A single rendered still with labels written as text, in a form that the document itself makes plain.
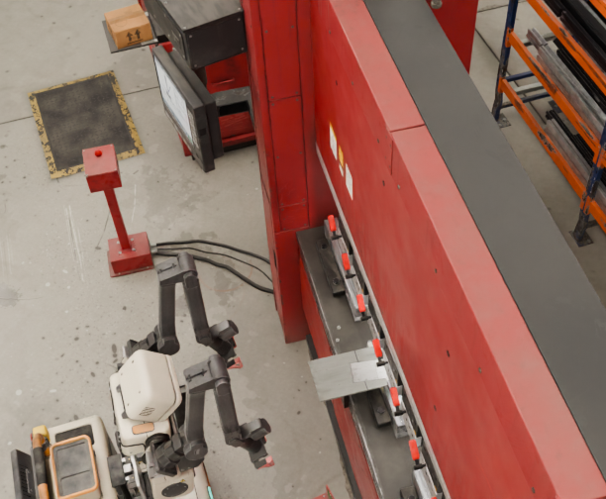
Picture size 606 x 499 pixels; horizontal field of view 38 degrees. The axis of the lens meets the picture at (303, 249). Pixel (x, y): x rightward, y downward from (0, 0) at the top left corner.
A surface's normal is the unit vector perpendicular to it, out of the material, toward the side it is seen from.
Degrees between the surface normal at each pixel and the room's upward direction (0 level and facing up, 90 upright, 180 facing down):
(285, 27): 90
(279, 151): 90
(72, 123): 0
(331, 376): 0
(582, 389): 0
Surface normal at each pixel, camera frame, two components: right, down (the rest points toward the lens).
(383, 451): -0.04, -0.64
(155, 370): 0.61, -0.65
